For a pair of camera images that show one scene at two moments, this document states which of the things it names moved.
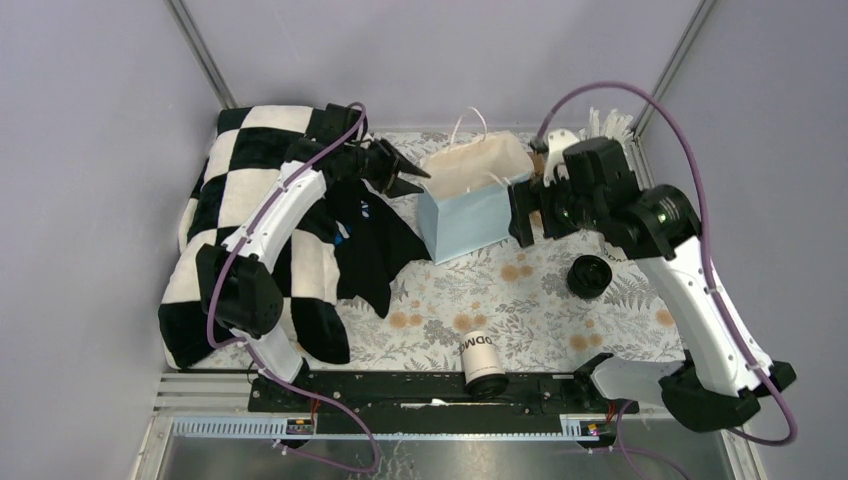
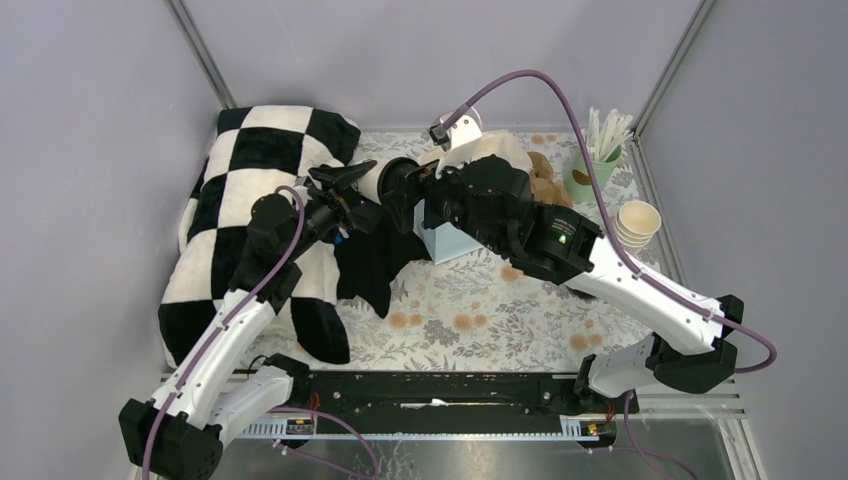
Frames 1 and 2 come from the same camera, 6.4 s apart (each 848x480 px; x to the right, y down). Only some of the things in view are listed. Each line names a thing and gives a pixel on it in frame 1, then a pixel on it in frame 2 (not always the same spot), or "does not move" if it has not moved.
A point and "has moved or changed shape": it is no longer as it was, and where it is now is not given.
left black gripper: x=392 y=163 to x=361 y=214
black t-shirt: x=374 y=240 does not move
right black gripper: x=519 y=203 to x=401 y=206
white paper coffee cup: x=481 y=356 has moved or changed shape
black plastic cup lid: x=487 y=386 has moved or changed shape
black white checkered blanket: x=249 y=145 does not move
